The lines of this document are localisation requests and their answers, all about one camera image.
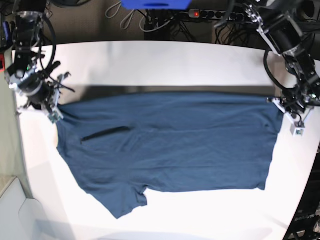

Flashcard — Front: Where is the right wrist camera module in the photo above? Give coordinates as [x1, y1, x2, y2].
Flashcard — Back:
[48, 111, 64, 124]

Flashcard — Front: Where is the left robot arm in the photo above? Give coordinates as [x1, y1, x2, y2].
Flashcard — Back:
[243, 0, 320, 118]

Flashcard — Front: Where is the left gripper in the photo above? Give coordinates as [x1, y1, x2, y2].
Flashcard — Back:
[266, 97, 315, 125]

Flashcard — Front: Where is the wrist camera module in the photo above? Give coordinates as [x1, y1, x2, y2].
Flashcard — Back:
[48, 111, 64, 124]
[290, 122, 305, 137]

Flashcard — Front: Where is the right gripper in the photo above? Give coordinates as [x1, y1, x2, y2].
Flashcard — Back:
[17, 72, 71, 118]

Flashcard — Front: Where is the red object at left edge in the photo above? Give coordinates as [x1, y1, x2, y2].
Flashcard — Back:
[0, 53, 6, 72]

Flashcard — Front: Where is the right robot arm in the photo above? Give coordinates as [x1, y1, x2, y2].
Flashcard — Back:
[4, 0, 71, 123]

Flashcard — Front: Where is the black power strip red switch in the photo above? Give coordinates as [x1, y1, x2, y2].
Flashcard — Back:
[188, 9, 245, 22]

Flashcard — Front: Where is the blue box at top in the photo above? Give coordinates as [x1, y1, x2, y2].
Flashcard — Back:
[121, 0, 191, 10]

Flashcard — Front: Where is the dark blue t-shirt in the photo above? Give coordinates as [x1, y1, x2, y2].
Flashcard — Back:
[56, 92, 283, 219]

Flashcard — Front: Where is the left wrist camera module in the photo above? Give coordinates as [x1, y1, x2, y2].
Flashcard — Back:
[290, 122, 305, 137]

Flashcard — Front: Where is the grey bin at left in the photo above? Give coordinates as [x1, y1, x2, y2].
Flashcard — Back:
[0, 177, 48, 240]

